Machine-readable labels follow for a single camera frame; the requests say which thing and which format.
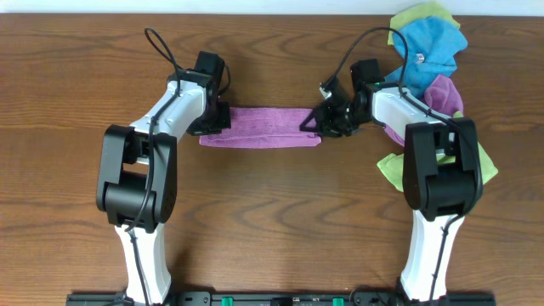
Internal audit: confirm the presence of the green cloth at top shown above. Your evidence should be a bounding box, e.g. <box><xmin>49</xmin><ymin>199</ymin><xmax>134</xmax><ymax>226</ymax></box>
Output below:
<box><xmin>389</xmin><ymin>2</ymin><xmax>461</xmax><ymax>48</ymax></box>

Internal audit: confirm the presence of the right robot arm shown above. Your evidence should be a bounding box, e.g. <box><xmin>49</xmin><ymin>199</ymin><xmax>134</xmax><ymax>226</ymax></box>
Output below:
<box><xmin>300</xmin><ymin>59</ymin><xmax>483</xmax><ymax>305</ymax></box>

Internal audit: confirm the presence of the large green cloth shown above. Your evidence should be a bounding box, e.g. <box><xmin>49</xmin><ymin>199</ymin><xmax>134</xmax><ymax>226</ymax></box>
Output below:
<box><xmin>377</xmin><ymin>110</ymin><xmax>498</xmax><ymax>192</ymax></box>

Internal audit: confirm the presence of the purple cloth in pile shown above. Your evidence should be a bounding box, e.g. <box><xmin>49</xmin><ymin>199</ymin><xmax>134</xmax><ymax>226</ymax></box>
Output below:
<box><xmin>382</xmin><ymin>74</ymin><xmax>465</xmax><ymax>148</ymax></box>

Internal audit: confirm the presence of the purple cloth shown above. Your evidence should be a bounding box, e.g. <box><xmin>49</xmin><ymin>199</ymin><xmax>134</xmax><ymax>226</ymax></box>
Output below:
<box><xmin>382</xmin><ymin>74</ymin><xmax>465</xmax><ymax>148</ymax></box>
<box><xmin>199</xmin><ymin>107</ymin><xmax>321</xmax><ymax>149</ymax></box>

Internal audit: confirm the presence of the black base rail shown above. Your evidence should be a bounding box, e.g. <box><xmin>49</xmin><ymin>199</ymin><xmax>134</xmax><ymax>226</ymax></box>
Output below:
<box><xmin>65</xmin><ymin>292</ymin><xmax>496</xmax><ymax>306</ymax></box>

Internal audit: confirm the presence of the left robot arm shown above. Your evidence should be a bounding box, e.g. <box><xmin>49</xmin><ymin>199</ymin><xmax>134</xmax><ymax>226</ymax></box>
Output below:
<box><xmin>96</xmin><ymin>51</ymin><xmax>230</xmax><ymax>305</ymax></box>

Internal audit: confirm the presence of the blue cloth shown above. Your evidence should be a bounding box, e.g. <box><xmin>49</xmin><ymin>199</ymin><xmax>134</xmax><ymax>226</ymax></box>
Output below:
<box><xmin>399</xmin><ymin>16</ymin><xmax>468</xmax><ymax>99</ymax></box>

